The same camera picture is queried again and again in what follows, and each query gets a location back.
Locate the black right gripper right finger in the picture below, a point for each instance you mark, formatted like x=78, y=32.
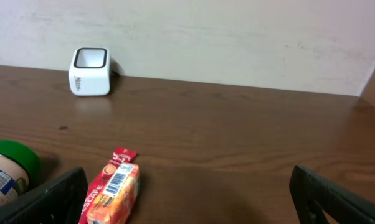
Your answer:
x=314, y=196

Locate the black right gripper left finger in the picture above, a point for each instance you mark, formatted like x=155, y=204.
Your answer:
x=59, y=201

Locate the small orange box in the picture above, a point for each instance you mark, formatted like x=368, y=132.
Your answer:
x=114, y=203

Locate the green lid spice jar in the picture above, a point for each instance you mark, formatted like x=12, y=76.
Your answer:
x=19, y=167

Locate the small red sachet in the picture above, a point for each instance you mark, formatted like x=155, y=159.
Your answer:
x=119, y=156

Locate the white barcode scanner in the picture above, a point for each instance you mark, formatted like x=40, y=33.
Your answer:
x=89, y=72

